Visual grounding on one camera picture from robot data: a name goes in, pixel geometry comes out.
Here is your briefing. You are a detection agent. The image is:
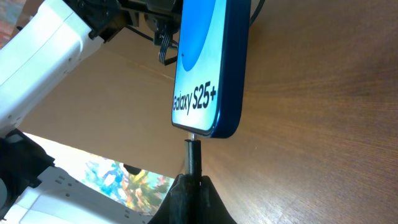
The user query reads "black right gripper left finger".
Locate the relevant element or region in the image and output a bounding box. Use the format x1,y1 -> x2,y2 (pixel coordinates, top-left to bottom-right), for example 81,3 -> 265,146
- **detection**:
148,174 -> 193,224

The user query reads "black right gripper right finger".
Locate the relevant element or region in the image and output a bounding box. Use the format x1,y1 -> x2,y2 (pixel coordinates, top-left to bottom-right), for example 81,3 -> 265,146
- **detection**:
197,175 -> 236,224

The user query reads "black USB charging cable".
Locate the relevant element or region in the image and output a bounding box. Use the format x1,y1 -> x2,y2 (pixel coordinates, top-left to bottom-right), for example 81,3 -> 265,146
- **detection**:
183,133 -> 203,178

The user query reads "blue Galaxy S25+ smartphone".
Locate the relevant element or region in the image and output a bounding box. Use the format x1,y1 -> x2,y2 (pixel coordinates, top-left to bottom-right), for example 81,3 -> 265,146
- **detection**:
172,0 -> 251,138

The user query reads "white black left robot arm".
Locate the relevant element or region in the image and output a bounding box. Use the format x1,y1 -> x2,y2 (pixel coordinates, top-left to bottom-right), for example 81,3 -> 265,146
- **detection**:
1,1 -> 169,223

